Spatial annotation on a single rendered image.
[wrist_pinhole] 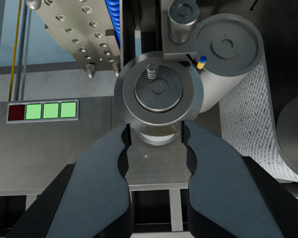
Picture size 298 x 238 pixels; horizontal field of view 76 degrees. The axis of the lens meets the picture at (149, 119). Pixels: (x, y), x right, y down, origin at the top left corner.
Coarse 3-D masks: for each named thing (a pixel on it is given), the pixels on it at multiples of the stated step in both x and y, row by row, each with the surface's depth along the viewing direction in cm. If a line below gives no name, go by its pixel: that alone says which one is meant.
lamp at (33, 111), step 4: (36, 104) 66; (40, 104) 66; (28, 108) 65; (32, 108) 65; (36, 108) 65; (40, 108) 65; (28, 112) 65; (32, 112) 65; (36, 112) 65; (40, 112) 65; (28, 116) 65; (32, 116) 65; (36, 116) 65; (40, 116) 65
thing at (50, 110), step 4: (44, 104) 66; (48, 104) 65; (52, 104) 65; (56, 104) 65; (44, 108) 65; (48, 108) 65; (52, 108) 65; (56, 108) 65; (44, 112) 65; (48, 112) 65; (52, 112) 65; (56, 112) 65; (44, 116) 65; (48, 116) 65; (52, 116) 65; (56, 116) 64
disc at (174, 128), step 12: (132, 60) 33; (120, 72) 32; (192, 72) 32; (120, 84) 32; (120, 96) 32; (120, 108) 31; (192, 108) 31; (132, 120) 31; (180, 120) 30; (192, 120) 30; (144, 132) 30; (156, 132) 30; (168, 132) 30
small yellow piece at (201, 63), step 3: (186, 54) 29; (189, 57) 28; (201, 57) 25; (204, 57) 25; (192, 60) 28; (201, 60) 25; (204, 60) 25; (195, 63) 28; (198, 63) 26; (201, 63) 26; (204, 63) 26; (198, 66) 27; (201, 66) 26
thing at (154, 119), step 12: (144, 60) 32; (156, 60) 31; (132, 72) 31; (180, 72) 31; (132, 84) 31; (192, 84) 30; (132, 96) 30; (192, 96) 30; (132, 108) 30; (180, 108) 30; (144, 120) 30; (156, 120) 29; (168, 120) 29
